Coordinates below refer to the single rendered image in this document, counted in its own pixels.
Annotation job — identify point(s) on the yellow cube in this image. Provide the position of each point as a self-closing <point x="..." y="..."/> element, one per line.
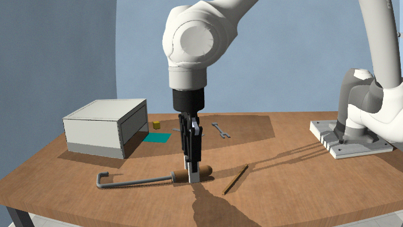
<point x="156" y="124"/>

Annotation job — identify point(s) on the small white cabinet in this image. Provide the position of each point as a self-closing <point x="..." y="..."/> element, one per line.
<point x="103" y="127"/>

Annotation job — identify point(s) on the teal square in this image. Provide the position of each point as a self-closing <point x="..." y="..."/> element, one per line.
<point x="157" y="137"/>

